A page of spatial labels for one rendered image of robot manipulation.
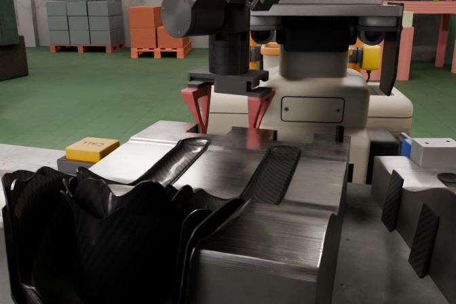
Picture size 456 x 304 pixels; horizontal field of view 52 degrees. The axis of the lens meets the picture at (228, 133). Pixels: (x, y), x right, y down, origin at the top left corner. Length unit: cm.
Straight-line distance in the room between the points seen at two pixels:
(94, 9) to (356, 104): 829
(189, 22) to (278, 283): 39
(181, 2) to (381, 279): 37
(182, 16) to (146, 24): 757
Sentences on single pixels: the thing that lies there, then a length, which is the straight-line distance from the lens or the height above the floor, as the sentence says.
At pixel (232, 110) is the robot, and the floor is 77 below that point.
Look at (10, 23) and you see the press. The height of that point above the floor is 70.
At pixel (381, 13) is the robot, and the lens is 80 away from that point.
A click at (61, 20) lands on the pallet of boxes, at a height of 59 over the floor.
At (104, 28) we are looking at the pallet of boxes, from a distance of 902.
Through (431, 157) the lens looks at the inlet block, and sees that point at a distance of 62.
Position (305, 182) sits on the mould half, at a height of 88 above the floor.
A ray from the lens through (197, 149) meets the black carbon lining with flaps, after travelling 55.
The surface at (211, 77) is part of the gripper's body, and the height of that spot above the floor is 95.
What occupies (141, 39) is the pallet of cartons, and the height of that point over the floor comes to 31.
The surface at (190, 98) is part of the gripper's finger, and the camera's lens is 66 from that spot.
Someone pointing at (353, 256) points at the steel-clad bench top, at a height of 80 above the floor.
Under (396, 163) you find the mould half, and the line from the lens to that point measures 62.
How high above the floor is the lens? 106
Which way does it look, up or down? 17 degrees down
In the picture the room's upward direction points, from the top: straight up
